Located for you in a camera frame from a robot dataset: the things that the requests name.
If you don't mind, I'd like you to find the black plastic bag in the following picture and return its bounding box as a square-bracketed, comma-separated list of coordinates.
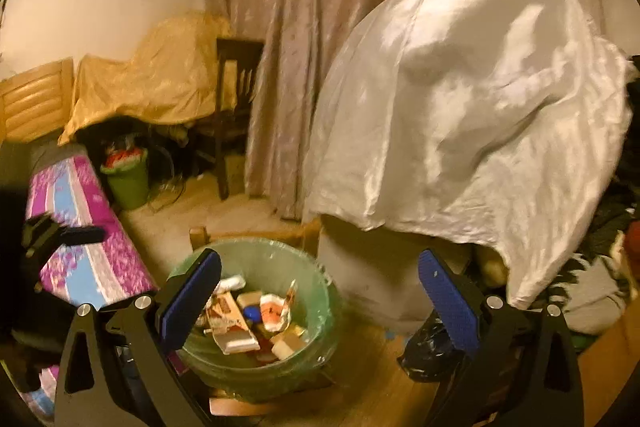
[397, 314, 476, 383]

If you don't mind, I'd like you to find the round bin with green liner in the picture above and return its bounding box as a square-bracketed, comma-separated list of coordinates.
[167, 237, 343, 403]

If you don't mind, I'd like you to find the grey cloth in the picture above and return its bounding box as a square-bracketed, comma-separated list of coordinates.
[565, 257, 628, 335]

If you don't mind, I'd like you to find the orange printed packet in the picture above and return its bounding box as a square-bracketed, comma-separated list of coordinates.
[205, 289, 251, 333]

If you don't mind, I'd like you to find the long white carton box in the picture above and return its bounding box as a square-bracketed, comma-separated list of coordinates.
[212, 329, 261, 355]

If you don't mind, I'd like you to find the floral striped bedsheet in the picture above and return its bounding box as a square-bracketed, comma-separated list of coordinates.
[20, 157, 191, 418]

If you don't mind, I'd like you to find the wooden headboard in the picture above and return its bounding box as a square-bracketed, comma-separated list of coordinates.
[0, 58, 76, 145]

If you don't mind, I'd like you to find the orange white packet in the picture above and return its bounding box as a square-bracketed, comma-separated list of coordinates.
[260, 282, 301, 333]

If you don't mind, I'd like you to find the beige cabinet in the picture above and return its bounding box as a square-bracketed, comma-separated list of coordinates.
[319, 214, 481, 323]

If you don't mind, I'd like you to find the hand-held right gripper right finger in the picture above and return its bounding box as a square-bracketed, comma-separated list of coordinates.
[417, 248, 586, 427]

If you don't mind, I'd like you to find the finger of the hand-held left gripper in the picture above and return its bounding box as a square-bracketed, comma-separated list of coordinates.
[22, 214, 107, 258]

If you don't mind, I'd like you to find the beige patterned curtain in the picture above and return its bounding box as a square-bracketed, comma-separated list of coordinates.
[202, 0, 566, 223]

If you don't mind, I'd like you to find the dark wooden chair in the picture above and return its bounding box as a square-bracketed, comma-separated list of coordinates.
[192, 37, 266, 200]

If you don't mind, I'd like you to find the white satin cover cloth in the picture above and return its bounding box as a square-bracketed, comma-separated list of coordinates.
[302, 0, 638, 310]

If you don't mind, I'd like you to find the yellow cover cloth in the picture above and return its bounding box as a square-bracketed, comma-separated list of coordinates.
[57, 11, 236, 145]

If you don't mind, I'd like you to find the brown block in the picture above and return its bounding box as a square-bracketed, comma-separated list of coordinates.
[236, 291, 265, 310]

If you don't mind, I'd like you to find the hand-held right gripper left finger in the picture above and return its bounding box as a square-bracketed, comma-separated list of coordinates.
[54, 248, 223, 427]

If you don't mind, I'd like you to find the small green bucket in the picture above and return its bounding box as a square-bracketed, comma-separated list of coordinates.
[100, 147, 151, 210]

